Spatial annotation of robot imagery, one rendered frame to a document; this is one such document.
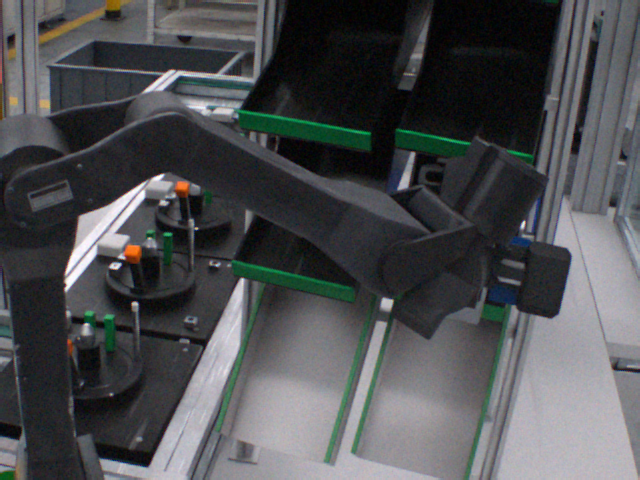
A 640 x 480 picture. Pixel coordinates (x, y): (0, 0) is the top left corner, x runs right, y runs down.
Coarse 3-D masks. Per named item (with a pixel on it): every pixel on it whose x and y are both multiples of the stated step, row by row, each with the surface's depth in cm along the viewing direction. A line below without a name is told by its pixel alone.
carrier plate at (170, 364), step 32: (160, 352) 115; (192, 352) 116; (0, 384) 104; (160, 384) 108; (0, 416) 99; (96, 416) 101; (128, 416) 102; (160, 416) 102; (96, 448) 97; (128, 448) 96
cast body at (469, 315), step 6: (492, 246) 80; (486, 288) 82; (480, 306) 80; (456, 312) 81; (462, 312) 81; (468, 312) 80; (474, 312) 80; (480, 312) 81; (450, 318) 83; (456, 318) 82; (462, 318) 82; (468, 318) 81; (474, 318) 81
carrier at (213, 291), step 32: (192, 224) 128; (96, 256) 138; (160, 256) 129; (192, 256) 131; (96, 288) 129; (128, 288) 126; (160, 288) 126; (192, 288) 129; (224, 288) 132; (96, 320) 121; (128, 320) 121; (160, 320) 122
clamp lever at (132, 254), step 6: (132, 246) 120; (138, 246) 121; (126, 252) 119; (132, 252) 119; (138, 252) 119; (126, 258) 119; (132, 258) 119; (138, 258) 119; (132, 264) 121; (138, 264) 121; (132, 270) 122; (138, 270) 121; (132, 276) 123; (138, 276) 122; (138, 282) 123; (144, 282) 124
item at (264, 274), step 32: (384, 128) 103; (320, 160) 100; (352, 160) 100; (384, 160) 100; (384, 192) 91; (256, 224) 93; (256, 256) 92; (288, 256) 91; (320, 256) 91; (288, 288) 89; (320, 288) 87; (352, 288) 86
